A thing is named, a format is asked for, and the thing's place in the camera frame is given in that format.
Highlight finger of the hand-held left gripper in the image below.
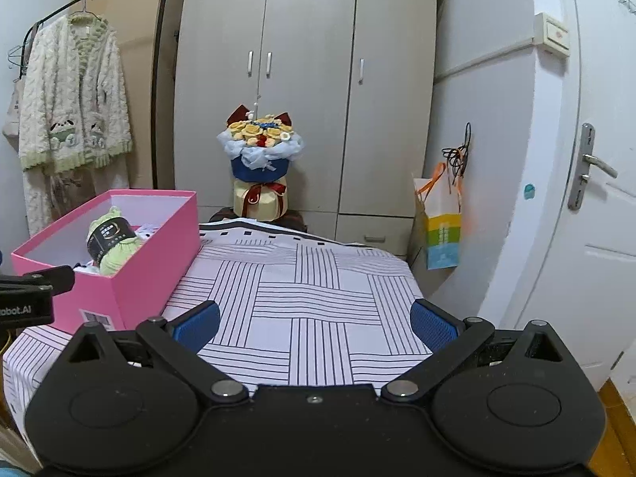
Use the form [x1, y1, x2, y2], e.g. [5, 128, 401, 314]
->
[0, 265, 75, 295]

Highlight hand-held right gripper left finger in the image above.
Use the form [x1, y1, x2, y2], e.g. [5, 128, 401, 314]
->
[66, 301, 249, 405]

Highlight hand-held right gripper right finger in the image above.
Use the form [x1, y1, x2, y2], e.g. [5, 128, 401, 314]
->
[380, 299, 577, 403]

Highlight green yarn skein black label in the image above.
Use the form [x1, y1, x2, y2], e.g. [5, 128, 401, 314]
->
[87, 206, 145, 275]

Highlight pink cardboard box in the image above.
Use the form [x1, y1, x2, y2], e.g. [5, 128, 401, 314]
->
[11, 189, 201, 335]

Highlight colourful striped paper bag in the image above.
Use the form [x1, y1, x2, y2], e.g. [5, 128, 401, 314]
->
[411, 161, 465, 271]

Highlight white tote bag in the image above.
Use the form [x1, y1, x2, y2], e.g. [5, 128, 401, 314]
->
[1, 77, 25, 147]

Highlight white door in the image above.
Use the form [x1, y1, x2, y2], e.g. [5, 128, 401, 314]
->
[477, 0, 636, 378]

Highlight flower bouquet blue wrapping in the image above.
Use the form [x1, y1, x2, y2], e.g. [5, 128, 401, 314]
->
[216, 103, 305, 223]

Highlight cream knitted cardigan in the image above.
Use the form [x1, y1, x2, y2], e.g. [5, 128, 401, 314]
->
[19, 12, 135, 237]

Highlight beige wooden board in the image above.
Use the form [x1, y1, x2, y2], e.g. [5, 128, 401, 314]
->
[72, 0, 184, 192]

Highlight black clothes rack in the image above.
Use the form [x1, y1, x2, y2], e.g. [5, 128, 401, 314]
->
[20, 0, 177, 192]

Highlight grey wardrobe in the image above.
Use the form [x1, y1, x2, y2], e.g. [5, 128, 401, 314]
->
[174, 0, 438, 259]

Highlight black cables on hook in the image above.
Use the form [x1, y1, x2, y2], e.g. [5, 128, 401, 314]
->
[441, 122, 473, 180]

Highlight silver door handle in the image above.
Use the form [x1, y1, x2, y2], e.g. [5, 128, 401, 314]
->
[568, 122, 619, 211]

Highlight empty wire hangers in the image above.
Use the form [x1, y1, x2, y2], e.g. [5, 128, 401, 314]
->
[6, 45, 28, 80]

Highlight wire clothes hanger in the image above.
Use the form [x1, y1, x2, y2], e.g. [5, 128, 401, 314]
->
[67, 0, 107, 23]

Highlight beige light switch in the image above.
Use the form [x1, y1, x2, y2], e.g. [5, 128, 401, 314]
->
[533, 11, 571, 58]

